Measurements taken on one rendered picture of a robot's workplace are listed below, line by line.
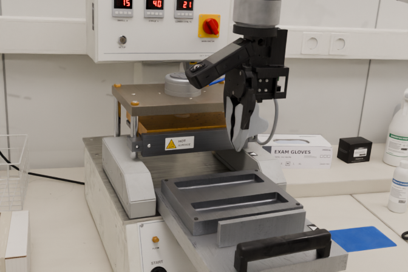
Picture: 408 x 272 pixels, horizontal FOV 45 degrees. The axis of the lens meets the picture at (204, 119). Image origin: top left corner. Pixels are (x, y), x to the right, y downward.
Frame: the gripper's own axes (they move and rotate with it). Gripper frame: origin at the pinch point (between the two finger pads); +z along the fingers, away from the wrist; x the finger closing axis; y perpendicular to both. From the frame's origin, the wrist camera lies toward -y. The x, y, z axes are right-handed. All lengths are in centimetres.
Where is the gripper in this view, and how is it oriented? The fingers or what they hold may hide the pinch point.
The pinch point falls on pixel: (233, 143)
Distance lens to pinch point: 83.8
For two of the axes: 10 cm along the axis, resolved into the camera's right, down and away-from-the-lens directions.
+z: -0.6, 9.5, 2.9
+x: -3.8, -2.9, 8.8
